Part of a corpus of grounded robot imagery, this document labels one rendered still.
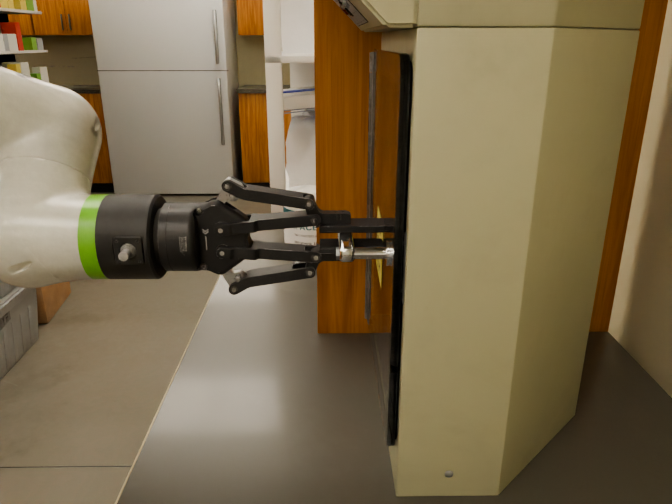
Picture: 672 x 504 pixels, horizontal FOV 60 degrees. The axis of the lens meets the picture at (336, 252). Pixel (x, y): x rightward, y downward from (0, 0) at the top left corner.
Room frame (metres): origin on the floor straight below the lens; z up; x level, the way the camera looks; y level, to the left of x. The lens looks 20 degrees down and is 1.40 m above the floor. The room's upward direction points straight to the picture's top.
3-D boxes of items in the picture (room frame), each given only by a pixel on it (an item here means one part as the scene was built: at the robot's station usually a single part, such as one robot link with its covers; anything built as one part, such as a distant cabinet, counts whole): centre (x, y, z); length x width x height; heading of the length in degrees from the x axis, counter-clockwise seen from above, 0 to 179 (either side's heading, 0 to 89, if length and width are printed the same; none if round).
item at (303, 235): (1.23, 0.05, 1.02); 0.13 x 0.13 x 0.15
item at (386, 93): (0.65, -0.06, 1.19); 0.30 x 0.01 x 0.40; 1
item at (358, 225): (0.60, -0.02, 1.21); 0.07 x 0.03 x 0.01; 91
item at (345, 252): (0.58, -0.03, 1.20); 0.10 x 0.05 x 0.03; 1
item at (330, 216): (0.60, 0.01, 1.23); 0.05 x 0.01 x 0.03; 91
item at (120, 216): (0.59, 0.21, 1.20); 0.12 x 0.06 x 0.09; 1
